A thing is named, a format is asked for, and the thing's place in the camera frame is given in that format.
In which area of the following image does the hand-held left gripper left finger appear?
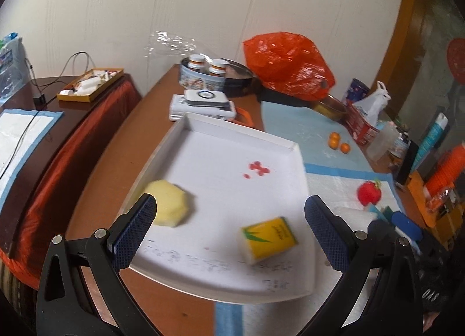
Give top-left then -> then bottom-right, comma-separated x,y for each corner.
35,193 -> 158,336

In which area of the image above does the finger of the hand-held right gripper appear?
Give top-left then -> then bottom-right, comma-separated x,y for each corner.
367,212 -> 425,249

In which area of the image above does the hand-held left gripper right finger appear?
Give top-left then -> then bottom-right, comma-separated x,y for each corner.
298,195 -> 425,336

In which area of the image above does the white soft cloth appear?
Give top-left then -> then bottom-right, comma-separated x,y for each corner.
332,206 -> 380,229

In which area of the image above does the yellow sponge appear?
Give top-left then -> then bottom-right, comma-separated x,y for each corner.
145,180 -> 195,228

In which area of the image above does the red plush apple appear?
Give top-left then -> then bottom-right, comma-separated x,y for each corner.
357,180 -> 384,208

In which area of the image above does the yellow tissue packet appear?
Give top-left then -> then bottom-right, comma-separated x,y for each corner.
238,216 -> 298,266

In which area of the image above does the white cardboard tray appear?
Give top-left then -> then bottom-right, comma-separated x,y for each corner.
128,113 -> 316,304

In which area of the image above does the orange cardboard box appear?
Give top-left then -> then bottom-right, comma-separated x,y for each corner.
407,171 -> 465,238

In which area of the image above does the black rectangular case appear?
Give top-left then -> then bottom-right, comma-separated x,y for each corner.
394,140 -> 420,186

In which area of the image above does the stack of orange cups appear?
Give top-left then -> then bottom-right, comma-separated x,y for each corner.
425,142 -> 465,199

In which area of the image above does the teal tube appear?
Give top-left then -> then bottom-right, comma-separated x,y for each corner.
414,113 -> 449,173

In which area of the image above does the red tablecloth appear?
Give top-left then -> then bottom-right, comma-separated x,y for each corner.
0,76 -> 142,280

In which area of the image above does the blue white absorbent pad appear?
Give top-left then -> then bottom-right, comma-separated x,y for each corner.
214,100 -> 409,336

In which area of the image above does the white plastic bag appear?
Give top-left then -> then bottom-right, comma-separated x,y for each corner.
352,81 -> 392,122

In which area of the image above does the metal bowl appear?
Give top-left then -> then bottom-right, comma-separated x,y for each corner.
313,94 -> 348,122

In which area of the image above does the yellow shallow box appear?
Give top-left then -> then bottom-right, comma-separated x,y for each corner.
56,68 -> 125,102

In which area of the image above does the blue printed packet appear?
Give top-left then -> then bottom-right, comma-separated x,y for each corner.
345,78 -> 371,105

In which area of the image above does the dark wooden table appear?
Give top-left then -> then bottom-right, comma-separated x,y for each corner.
0,74 -> 128,249

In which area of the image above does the white flat box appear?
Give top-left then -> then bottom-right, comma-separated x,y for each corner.
169,94 -> 237,122

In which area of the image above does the black flat box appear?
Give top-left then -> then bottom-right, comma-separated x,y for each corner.
257,88 -> 316,108

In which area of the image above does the white flat device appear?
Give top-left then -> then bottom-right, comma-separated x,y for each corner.
183,89 -> 230,109

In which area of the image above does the white pad blue border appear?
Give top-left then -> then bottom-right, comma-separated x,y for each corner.
0,108 -> 65,209

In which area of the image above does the white tube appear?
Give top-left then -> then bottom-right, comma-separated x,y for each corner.
78,78 -> 103,94

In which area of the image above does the round printed tin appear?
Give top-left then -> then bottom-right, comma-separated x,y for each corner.
180,57 -> 228,93

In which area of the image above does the red round mesh object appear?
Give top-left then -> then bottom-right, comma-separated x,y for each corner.
446,37 -> 465,80

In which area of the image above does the round black tin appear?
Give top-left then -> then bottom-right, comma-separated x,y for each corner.
218,57 -> 255,97

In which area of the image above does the white bottle orange label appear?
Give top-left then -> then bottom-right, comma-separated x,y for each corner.
208,59 -> 229,78
188,54 -> 206,74

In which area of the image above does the orange plastic bag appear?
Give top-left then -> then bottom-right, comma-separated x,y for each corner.
243,32 -> 335,101

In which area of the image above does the water jug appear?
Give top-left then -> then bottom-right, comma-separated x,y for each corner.
0,32 -> 27,100

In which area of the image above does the black cable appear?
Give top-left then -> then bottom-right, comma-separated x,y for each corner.
0,52 -> 91,181

